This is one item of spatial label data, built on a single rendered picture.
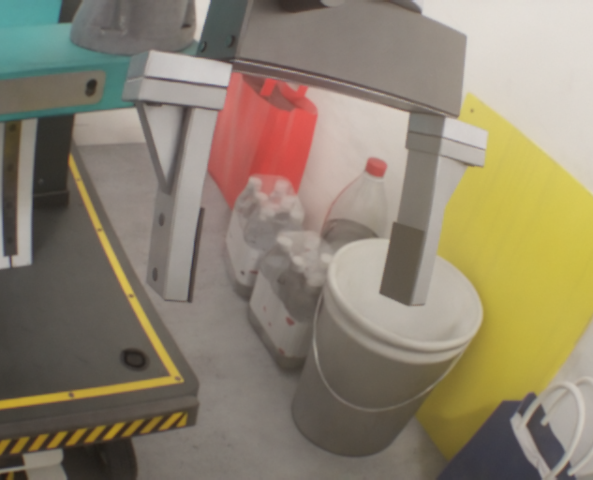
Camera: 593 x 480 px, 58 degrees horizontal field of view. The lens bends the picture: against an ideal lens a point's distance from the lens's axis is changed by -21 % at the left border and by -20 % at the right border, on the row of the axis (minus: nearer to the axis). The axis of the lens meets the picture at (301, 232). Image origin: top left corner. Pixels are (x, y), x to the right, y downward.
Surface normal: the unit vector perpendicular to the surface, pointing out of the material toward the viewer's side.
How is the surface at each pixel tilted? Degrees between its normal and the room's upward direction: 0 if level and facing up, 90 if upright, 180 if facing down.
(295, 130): 80
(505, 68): 90
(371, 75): 67
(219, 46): 83
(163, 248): 83
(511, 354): 87
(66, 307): 0
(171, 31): 73
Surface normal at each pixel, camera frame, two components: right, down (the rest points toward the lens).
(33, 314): 0.25, -0.82
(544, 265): -0.85, 0.00
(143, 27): 0.42, 0.30
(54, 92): 0.52, 0.57
